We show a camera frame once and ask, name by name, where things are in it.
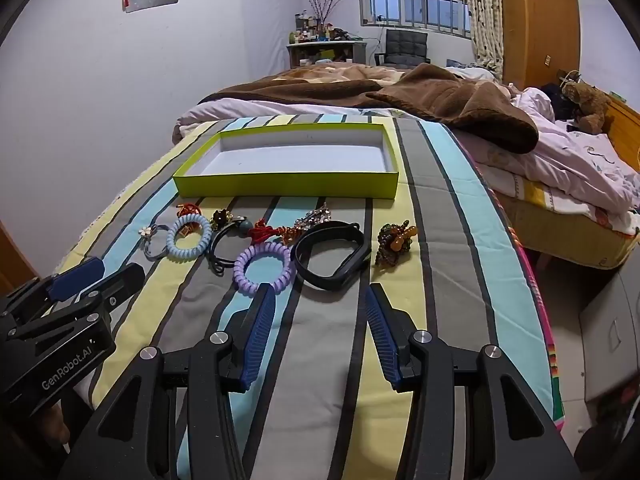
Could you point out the dark flower hair accessory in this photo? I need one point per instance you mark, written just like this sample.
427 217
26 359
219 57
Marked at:
219 217

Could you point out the black wristband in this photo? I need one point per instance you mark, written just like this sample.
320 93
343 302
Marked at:
358 255

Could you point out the yellow patterned mattress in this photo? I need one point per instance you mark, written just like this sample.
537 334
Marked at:
560 230

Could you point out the grey shelf desk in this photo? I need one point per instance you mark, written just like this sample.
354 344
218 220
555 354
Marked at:
325 52

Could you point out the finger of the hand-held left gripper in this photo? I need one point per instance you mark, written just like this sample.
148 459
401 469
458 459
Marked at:
75 280
117 280

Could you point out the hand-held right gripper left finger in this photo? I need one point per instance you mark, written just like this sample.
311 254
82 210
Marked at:
257 332

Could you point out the vase of branches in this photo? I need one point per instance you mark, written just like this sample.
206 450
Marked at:
327 2

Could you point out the wooden headboard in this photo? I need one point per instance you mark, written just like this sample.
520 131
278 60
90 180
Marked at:
625 125

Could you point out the brown fleece blanket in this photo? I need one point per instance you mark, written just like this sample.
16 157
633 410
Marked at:
450 100

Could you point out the wooden wardrobe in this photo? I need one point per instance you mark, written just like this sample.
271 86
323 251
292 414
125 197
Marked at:
540 25

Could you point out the striped blanket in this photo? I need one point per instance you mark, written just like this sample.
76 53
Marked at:
440 260

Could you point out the pink quilt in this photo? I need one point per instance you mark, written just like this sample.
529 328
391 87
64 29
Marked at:
560 170

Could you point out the red knot charm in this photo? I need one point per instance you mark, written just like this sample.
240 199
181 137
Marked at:
262 232

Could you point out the white patterned bedding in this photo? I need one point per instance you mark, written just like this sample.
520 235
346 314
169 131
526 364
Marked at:
472 71

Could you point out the dark cloth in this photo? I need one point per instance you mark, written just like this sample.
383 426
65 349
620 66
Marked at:
557 102

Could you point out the window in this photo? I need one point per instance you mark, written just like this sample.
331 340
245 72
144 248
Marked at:
415 10

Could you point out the brown teddy bear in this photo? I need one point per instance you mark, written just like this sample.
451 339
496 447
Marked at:
590 105

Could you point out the green cardboard box tray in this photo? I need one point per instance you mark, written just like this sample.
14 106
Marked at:
300 160

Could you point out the black chair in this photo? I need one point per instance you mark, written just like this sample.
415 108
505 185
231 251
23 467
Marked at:
405 45

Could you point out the sparkly hair clip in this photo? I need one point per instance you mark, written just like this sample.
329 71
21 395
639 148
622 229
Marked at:
312 220

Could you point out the red hair clip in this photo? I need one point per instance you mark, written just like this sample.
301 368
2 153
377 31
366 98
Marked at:
189 208

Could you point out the grey drawer cabinet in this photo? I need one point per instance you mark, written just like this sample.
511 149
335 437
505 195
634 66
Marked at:
615 330

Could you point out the patterned curtain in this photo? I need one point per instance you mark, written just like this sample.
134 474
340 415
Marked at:
485 20

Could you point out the bottles on shelf desk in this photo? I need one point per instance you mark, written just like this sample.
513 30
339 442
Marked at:
315 30

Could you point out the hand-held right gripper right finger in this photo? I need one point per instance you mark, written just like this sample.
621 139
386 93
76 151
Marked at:
382 337

